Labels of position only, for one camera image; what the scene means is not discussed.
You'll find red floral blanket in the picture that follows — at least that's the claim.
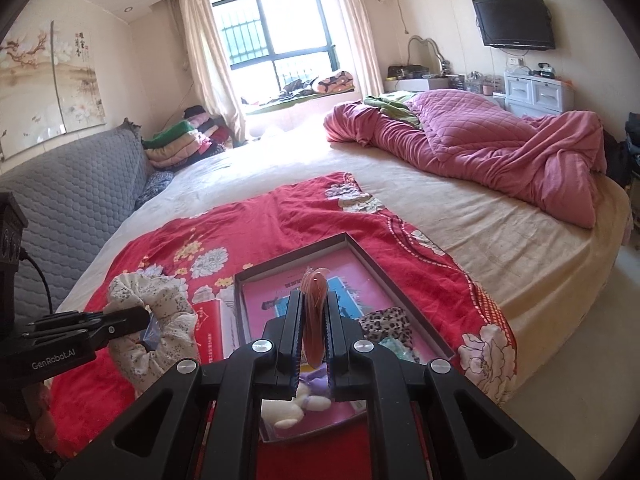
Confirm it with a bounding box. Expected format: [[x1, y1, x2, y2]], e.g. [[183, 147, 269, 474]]
[[47, 172, 516, 480]]

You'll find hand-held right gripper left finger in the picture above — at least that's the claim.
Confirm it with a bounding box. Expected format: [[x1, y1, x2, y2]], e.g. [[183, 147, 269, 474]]
[[55, 292, 306, 480]]

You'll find clear plastic organizer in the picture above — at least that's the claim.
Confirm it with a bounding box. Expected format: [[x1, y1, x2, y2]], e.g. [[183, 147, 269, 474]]
[[465, 72, 503, 93]]

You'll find white plush toy purple bow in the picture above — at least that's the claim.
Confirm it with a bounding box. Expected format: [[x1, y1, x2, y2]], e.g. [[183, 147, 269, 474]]
[[262, 367, 336, 430]]

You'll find stack of folded blankets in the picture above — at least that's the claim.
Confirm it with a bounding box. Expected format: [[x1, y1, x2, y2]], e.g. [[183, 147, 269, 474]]
[[142, 105, 236, 171]]

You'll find black box on dresser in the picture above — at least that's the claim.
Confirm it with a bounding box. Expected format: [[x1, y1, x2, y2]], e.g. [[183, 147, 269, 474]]
[[387, 64, 428, 81]]

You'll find heart-shaped mirror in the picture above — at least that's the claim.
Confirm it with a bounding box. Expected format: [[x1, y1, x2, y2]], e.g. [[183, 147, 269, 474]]
[[407, 35, 448, 76]]

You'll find cream bed sheet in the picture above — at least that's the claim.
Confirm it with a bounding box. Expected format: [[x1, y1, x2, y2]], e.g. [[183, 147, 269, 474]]
[[55, 105, 631, 411]]

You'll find green and white tissue packet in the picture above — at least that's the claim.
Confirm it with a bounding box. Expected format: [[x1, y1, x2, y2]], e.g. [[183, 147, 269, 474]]
[[380, 335, 418, 363]]

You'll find pink quilt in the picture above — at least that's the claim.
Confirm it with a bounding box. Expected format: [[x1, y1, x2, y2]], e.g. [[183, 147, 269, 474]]
[[324, 88, 608, 228]]

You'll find leopard print scrunchie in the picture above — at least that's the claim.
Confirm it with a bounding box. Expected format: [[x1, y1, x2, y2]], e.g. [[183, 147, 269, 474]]
[[357, 307, 416, 348]]

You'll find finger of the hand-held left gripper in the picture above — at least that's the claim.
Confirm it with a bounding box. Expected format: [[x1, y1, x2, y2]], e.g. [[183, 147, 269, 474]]
[[22, 306, 152, 336], [20, 327, 161, 358]]

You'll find pink book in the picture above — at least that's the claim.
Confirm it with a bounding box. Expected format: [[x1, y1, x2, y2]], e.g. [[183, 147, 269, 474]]
[[242, 250, 441, 431]]

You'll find shallow grey cardboard box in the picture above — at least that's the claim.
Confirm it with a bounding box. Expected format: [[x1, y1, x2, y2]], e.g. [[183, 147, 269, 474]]
[[233, 232, 457, 443]]

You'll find person's left hand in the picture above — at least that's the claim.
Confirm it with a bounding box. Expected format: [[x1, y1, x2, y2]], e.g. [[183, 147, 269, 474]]
[[0, 382, 58, 456]]

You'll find dark cloth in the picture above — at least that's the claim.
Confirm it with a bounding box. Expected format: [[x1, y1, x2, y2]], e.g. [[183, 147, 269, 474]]
[[622, 112, 640, 186]]

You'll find dark clothes heap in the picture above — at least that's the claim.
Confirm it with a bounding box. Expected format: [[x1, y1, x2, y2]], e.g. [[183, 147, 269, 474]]
[[282, 77, 316, 97]]

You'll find black cable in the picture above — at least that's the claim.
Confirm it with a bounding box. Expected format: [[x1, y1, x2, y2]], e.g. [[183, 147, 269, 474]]
[[20, 249, 55, 317]]

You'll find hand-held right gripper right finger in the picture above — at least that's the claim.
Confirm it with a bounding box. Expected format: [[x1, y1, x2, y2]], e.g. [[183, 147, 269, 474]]
[[325, 292, 576, 480]]

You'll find window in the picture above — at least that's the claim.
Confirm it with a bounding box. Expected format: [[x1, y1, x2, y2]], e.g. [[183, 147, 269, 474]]
[[212, 0, 336, 103]]

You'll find green window seat mat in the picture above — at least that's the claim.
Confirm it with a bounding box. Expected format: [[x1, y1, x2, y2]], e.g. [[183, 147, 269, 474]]
[[247, 87, 356, 113]]

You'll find black flat television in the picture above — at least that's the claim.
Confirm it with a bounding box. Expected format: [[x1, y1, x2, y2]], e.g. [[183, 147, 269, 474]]
[[472, 0, 557, 51]]

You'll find orange patterned cushion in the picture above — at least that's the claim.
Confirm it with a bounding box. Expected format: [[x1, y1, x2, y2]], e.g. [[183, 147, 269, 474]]
[[312, 71, 355, 93]]

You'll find dark patterned pillow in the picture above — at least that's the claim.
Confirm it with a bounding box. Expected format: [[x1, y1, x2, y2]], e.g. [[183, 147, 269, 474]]
[[134, 170, 175, 208]]

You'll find green cloth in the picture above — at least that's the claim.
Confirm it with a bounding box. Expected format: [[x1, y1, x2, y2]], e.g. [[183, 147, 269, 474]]
[[363, 92, 426, 127]]

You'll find red and white box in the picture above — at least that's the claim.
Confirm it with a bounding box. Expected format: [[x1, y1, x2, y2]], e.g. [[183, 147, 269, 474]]
[[192, 300, 238, 361]]

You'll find cream curtain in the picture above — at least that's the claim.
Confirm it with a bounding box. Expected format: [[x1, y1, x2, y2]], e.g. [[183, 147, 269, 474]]
[[172, 0, 248, 148], [330, 0, 383, 96]]

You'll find white drawer cabinet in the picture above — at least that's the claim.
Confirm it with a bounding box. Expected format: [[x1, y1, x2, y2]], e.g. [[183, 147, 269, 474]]
[[504, 70, 576, 113]]

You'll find floral wall painting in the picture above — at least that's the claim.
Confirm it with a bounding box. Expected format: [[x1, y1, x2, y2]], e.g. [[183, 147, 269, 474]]
[[0, 20, 108, 161]]

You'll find grey quilted headboard cover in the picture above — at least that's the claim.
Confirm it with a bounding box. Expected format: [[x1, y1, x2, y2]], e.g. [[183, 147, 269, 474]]
[[0, 122, 151, 321]]

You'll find white floral scrunchie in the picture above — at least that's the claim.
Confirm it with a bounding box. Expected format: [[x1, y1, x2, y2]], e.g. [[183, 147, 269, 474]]
[[105, 267, 201, 391]]

